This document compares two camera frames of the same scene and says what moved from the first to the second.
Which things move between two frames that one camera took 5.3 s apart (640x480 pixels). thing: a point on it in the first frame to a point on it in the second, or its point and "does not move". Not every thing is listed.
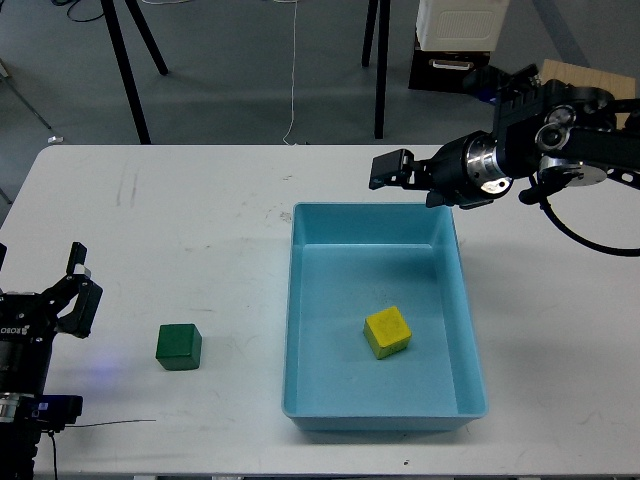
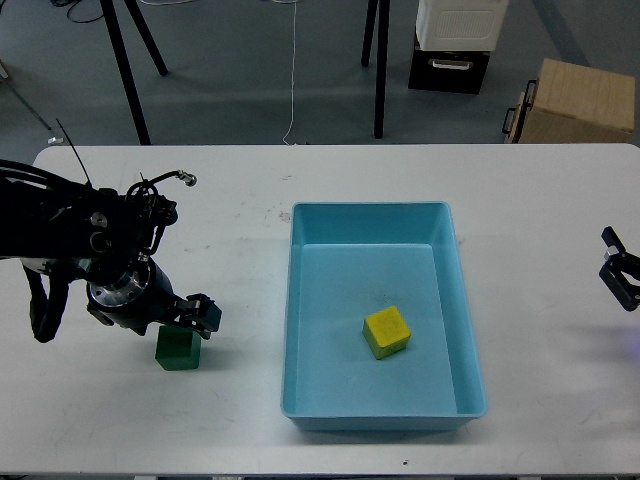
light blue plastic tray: (349, 261) does not move
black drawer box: (444, 70) does not move
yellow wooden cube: (387, 333) does not move
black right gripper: (469, 174) to (626, 294)
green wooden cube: (179, 346) does not move
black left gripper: (28, 321) to (132, 296)
